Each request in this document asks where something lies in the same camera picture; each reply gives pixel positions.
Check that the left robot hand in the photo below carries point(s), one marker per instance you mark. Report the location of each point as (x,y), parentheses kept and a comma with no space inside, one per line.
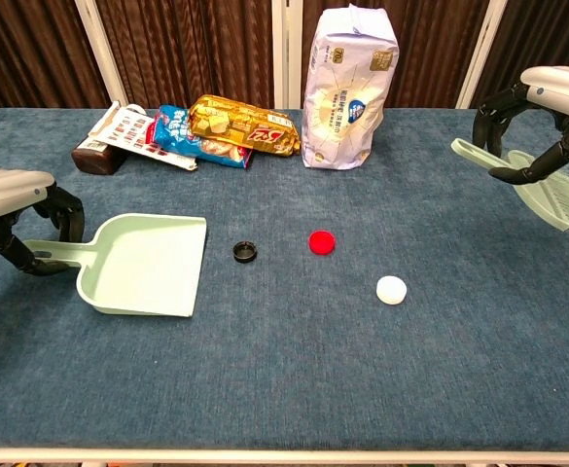
(7,192)

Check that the black bottle cap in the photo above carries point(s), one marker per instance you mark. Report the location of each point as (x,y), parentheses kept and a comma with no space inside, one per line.
(245,252)

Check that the white paper bag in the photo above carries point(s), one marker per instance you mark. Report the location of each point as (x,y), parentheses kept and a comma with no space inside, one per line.
(347,97)

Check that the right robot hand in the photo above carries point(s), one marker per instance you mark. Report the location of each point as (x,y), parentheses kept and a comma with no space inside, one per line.
(566,90)

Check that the blue snack bag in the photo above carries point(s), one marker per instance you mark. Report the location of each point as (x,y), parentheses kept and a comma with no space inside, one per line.
(182,136)

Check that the blue felt table mat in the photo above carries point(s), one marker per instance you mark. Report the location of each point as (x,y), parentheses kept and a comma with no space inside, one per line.
(284,379)

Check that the gold biscuit pack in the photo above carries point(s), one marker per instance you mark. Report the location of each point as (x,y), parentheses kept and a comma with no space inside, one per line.
(245,124)

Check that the red bottle cap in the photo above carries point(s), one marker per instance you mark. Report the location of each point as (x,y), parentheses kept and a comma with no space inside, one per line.
(322,242)

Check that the white bottle cap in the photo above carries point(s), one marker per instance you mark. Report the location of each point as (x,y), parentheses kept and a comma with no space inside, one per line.
(391,290)

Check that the white frame post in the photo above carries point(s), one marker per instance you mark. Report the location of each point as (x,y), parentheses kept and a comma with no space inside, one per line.
(481,53)
(99,53)
(286,53)

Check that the dark brown curtain panel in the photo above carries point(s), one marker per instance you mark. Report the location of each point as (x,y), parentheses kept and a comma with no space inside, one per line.
(435,48)
(546,34)
(21,58)
(191,48)

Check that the light green hand brush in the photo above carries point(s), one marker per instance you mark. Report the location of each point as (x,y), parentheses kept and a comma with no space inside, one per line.
(551,202)

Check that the light green dustpan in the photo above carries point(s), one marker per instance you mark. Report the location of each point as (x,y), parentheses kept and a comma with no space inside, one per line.
(148,267)

